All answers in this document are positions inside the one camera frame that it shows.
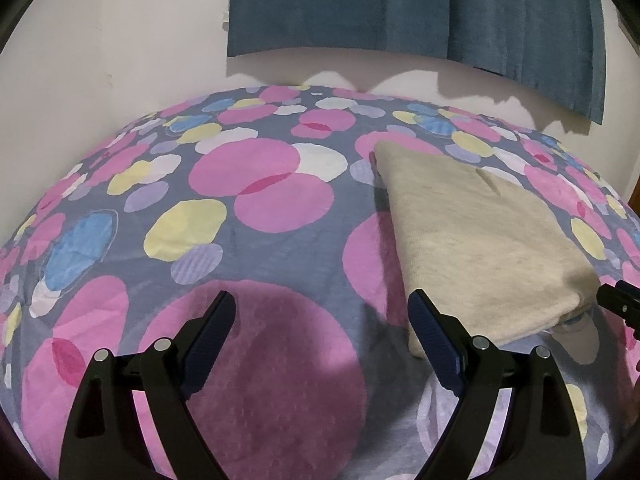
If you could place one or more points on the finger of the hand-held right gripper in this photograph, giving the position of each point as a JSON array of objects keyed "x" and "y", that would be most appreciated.
[{"x": 622, "y": 301}]

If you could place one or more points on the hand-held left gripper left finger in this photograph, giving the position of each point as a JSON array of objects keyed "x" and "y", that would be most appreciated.
[{"x": 207, "y": 347}]

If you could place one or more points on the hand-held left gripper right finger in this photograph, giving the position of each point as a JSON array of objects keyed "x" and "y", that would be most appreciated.
[{"x": 440, "y": 345}]

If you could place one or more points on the beige knit sweater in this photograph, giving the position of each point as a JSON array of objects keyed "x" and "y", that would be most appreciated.
[{"x": 475, "y": 240}]

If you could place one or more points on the dotted pink grey bedsheet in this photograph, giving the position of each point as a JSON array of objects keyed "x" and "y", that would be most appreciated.
[{"x": 260, "y": 210}]

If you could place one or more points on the teal curtain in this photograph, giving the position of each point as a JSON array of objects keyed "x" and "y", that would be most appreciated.
[{"x": 400, "y": 5}]

